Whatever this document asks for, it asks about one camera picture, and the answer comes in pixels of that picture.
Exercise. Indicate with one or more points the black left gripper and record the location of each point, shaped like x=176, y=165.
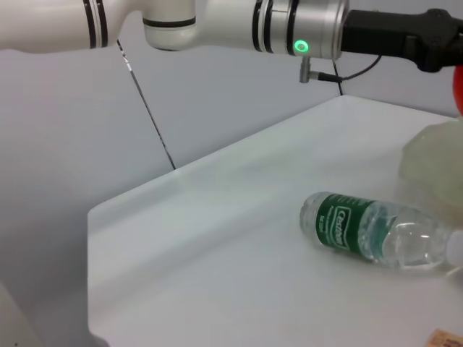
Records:
x=383, y=32

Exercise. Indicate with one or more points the red-orange toy orange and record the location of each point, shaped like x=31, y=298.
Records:
x=458, y=90

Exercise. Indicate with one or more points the clear water bottle green label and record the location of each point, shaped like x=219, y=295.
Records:
x=347, y=227

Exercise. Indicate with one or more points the beige eraser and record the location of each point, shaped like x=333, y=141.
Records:
x=448, y=339

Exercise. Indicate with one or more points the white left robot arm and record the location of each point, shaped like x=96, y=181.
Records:
x=217, y=21

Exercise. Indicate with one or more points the translucent green glass fruit plate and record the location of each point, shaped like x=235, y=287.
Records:
x=437, y=159

